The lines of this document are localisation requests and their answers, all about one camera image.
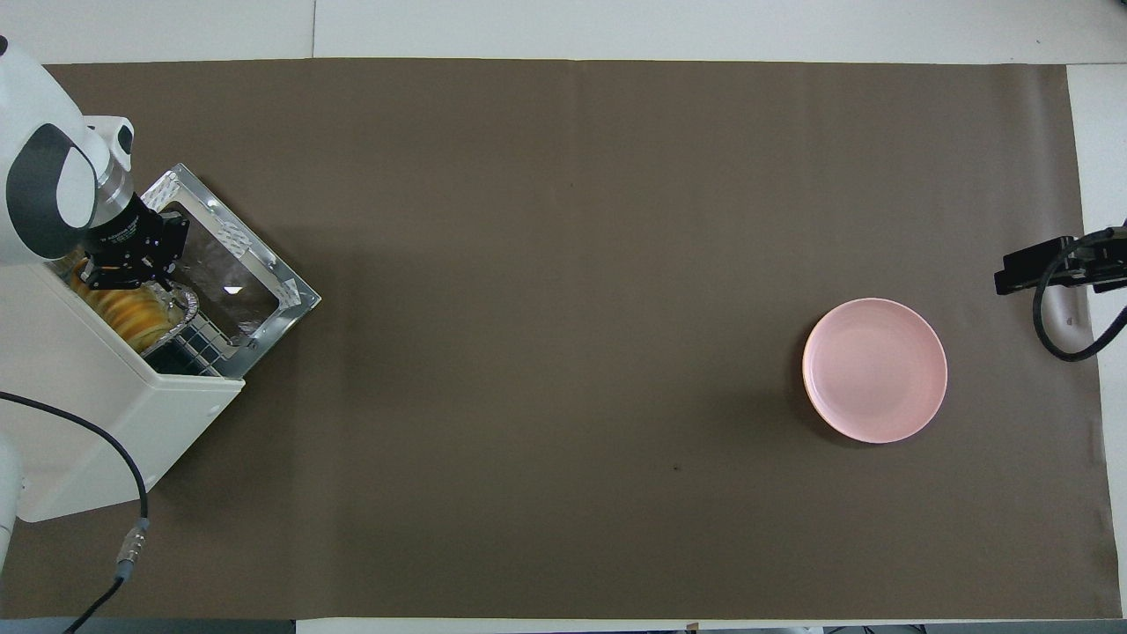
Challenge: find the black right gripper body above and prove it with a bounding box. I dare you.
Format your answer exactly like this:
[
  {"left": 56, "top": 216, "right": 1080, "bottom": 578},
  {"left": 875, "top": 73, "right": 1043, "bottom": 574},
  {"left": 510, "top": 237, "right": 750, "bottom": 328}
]
[{"left": 1070, "top": 231, "right": 1127, "bottom": 292}]

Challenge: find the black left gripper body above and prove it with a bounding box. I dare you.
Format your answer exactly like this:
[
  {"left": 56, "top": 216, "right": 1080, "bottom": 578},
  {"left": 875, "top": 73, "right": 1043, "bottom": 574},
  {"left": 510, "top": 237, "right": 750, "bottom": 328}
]
[{"left": 86, "top": 188, "right": 191, "bottom": 276}]

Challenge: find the silver aluminium foil tray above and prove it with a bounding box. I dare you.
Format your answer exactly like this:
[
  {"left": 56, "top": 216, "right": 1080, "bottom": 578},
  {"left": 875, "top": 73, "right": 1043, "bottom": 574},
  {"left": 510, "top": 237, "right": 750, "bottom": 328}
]
[{"left": 139, "top": 282, "right": 202, "bottom": 356}]

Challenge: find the yellow ridged bread loaf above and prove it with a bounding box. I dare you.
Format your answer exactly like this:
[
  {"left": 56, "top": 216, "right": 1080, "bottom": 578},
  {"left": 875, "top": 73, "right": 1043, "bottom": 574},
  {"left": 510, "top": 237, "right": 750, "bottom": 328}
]
[{"left": 70, "top": 255, "right": 188, "bottom": 353}]

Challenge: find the cream toaster oven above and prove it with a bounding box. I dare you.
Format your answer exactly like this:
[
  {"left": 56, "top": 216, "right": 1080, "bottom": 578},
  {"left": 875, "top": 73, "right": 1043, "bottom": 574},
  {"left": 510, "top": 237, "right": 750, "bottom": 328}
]
[{"left": 0, "top": 260, "right": 247, "bottom": 524}]

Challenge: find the pink round plate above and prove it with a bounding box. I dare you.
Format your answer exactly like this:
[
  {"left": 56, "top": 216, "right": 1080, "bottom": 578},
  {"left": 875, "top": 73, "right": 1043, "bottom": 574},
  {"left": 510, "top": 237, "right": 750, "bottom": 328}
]
[{"left": 802, "top": 298, "right": 949, "bottom": 445}]

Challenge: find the brown table mat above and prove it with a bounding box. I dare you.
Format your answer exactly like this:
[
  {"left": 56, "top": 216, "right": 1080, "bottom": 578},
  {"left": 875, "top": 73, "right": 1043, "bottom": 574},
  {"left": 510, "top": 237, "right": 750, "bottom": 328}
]
[{"left": 0, "top": 58, "right": 1119, "bottom": 621}]

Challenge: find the black right arm gripper cable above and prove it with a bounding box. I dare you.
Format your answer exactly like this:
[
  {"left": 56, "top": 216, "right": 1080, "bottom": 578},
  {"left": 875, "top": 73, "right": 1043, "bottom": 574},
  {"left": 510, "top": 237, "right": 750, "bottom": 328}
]
[{"left": 1033, "top": 225, "right": 1127, "bottom": 363}]

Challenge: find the black arm gripper cable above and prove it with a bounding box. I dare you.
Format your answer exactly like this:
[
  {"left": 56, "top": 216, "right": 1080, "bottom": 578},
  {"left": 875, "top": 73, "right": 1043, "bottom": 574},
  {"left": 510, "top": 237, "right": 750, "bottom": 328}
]
[
  {"left": 0, "top": 390, "right": 152, "bottom": 634},
  {"left": 1033, "top": 225, "right": 1127, "bottom": 363}
]

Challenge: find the metal oven wire rack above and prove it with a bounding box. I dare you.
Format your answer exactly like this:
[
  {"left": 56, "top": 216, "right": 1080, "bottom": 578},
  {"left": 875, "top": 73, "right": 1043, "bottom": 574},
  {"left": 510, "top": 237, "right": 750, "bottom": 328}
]
[{"left": 141, "top": 308, "right": 247, "bottom": 379}]

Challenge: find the glass oven door, silver frame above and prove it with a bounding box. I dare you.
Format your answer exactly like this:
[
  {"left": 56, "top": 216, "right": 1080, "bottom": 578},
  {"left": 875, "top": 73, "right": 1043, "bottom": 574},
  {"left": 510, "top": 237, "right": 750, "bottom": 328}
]
[{"left": 132, "top": 163, "right": 322, "bottom": 353}]

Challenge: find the black left arm gripper cable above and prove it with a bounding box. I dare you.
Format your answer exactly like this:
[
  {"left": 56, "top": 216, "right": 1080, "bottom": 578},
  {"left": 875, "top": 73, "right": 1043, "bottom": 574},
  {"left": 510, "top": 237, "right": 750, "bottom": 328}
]
[{"left": 0, "top": 390, "right": 152, "bottom": 634}]

